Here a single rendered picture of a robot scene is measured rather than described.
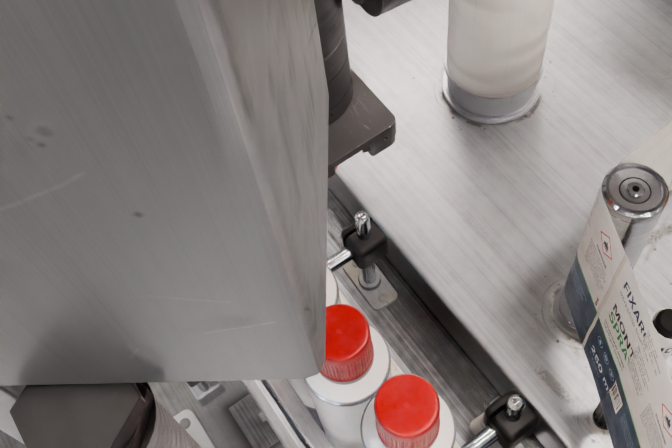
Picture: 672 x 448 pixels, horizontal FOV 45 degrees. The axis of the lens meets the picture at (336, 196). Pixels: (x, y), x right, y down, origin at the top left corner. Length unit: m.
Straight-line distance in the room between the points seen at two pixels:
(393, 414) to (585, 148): 0.39
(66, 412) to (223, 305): 0.07
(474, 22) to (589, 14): 0.21
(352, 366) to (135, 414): 0.23
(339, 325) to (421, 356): 0.27
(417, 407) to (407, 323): 0.29
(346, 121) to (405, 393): 0.16
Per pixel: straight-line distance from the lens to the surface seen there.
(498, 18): 0.65
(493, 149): 0.73
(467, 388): 0.69
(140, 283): 0.16
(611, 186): 0.51
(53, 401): 0.23
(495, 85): 0.71
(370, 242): 0.64
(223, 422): 0.70
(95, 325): 0.18
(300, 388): 0.59
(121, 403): 0.22
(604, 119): 0.77
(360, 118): 0.47
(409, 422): 0.42
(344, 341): 0.43
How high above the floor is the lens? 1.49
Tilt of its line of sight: 59 degrees down
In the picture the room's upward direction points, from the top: 10 degrees counter-clockwise
